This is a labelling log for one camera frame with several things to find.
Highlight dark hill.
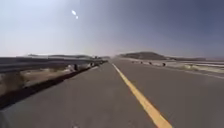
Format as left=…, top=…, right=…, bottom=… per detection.
left=116, top=51, right=207, bottom=62

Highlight dry gravel verge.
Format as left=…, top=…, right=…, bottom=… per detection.
left=0, top=61, right=105, bottom=98
left=129, top=59, right=224, bottom=75

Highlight low distant hills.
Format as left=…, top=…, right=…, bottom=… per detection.
left=26, top=53, right=111, bottom=60

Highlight yellow painted line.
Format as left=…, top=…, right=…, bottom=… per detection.
left=111, top=62, right=174, bottom=128

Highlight grey asphalt road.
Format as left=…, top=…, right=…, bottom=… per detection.
left=0, top=58, right=224, bottom=128

